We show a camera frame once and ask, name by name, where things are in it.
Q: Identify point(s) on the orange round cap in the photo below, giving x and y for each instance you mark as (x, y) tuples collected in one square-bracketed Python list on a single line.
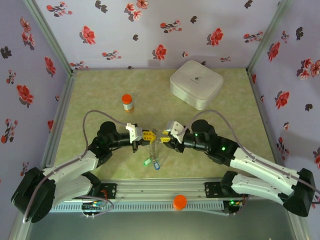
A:
[(180, 202)]

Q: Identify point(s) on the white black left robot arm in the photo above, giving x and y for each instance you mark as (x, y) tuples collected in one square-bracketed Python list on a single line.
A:
[(72, 166)]

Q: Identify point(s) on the grey right frame post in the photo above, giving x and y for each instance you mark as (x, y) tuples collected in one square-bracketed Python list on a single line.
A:
[(267, 37)]

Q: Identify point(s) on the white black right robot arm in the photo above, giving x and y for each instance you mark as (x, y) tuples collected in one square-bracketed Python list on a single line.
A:
[(257, 165)]

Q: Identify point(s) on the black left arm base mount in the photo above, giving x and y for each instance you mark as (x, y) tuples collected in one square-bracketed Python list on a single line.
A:
[(110, 191)]

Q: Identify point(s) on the blue key tag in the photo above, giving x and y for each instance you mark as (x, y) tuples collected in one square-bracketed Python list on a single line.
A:
[(157, 166)]

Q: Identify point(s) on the aluminium left side rail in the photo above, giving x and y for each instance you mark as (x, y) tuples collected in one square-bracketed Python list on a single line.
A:
[(62, 112)]

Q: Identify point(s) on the green key tag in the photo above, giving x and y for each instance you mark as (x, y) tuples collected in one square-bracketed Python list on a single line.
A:
[(146, 162)]

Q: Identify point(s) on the grey left frame post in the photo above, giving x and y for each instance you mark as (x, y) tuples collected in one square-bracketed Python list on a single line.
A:
[(50, 37)]

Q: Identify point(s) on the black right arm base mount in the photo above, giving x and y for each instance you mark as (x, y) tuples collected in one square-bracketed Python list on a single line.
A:
[(212, 191)]

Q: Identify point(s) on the grey frame post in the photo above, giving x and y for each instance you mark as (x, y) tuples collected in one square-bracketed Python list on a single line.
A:
[(50, 37), (267, 37)]

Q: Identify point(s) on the green circuit board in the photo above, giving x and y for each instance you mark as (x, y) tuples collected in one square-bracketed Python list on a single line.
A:
[(93, 205)]

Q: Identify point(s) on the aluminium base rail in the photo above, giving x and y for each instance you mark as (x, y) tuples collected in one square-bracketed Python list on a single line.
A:
[(160, 190)]

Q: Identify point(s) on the orange-capped pill bottle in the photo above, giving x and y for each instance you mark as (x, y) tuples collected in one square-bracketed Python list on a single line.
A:
[(127, 105)]

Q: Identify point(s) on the white square box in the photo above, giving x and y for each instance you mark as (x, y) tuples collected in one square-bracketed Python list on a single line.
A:
[(197, 82)]

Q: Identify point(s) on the aluminium right side rail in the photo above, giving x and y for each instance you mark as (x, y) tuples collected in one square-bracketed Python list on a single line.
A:
[(265, 125)]

